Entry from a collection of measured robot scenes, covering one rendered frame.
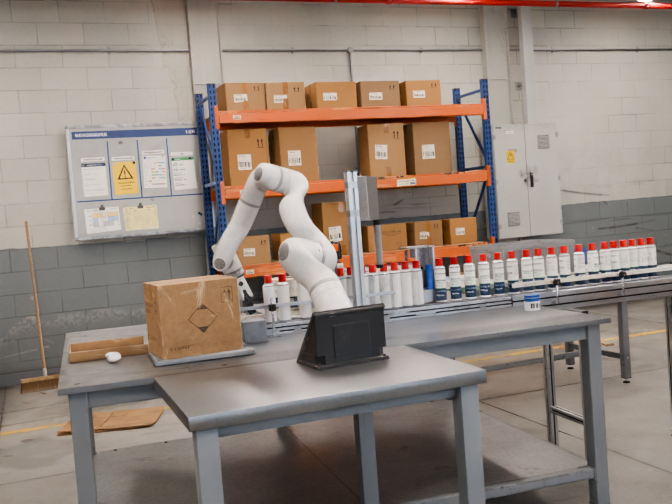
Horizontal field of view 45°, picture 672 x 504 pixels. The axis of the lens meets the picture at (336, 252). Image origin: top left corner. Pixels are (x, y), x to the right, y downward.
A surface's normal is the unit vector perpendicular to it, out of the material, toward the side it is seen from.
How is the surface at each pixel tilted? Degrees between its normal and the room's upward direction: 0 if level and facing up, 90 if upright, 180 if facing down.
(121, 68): 90
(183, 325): 90
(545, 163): 90
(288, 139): 89
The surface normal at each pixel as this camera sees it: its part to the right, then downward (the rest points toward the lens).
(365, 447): 0.30, 0.03
